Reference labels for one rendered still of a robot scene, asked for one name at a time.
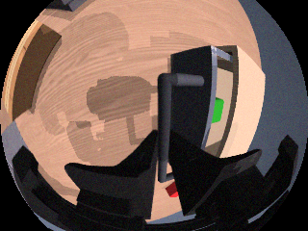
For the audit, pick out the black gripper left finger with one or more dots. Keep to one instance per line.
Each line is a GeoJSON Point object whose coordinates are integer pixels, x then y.
{"type": "Point", "coordinates": [133, 178]}

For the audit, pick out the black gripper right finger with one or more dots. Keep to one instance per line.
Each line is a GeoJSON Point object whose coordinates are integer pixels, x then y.
{"type": "Point", "coordinates": [197, 173]}

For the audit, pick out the small red block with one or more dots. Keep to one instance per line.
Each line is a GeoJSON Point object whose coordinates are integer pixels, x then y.
{"type": "Point", "coordinates": [171, 190]}

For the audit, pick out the green block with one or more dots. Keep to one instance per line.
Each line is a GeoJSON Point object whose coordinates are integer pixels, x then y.
{"type": "Point", "coordinates": [218, 110]}

